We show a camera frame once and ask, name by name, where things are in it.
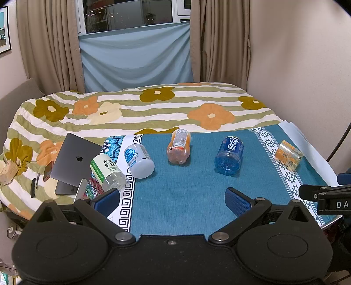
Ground beige curtain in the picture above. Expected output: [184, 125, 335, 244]
[16, 0, 85, 95]
[190, 0, 251, 90]

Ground window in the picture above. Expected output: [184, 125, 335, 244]
[75, 0, 192, 34]

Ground smartphone on bed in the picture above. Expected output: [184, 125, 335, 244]
[43, 161, 54, 182]

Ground green label clear cup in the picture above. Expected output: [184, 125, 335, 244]
[90, 154, 126, 192]

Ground grey bed headboard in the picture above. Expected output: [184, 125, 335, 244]
[0, 78, 45, 148]

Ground black pen on bed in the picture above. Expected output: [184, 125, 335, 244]
[30, 173, 40, 198]

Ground teal patterned table mat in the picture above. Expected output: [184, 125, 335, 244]
[109, 123, 337, 236]

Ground light blue hanging cloth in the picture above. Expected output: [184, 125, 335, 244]
[79, 22, 193, 92]

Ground right beige curtain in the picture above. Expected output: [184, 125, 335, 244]
[190, 0, 251, 90]

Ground framed wall picture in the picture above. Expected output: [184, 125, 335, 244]
[0, 6, 11, 54]

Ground orange clear plastic cup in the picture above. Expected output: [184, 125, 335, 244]
[167, 129, 192, 165]

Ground white blue label cup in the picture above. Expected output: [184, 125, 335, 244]
[124, 144, 155, 179]

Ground grey laptop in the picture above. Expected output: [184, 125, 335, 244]
[51, 133, 102, 195]

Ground floral striped bed quilt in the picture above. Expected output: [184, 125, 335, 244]
[1, 82, 280, 219]

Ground left beige curtain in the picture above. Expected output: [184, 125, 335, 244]
[16, 0, 85, 95]

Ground colourful mandala mat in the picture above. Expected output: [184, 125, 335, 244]
[85, 174, 104, 200]

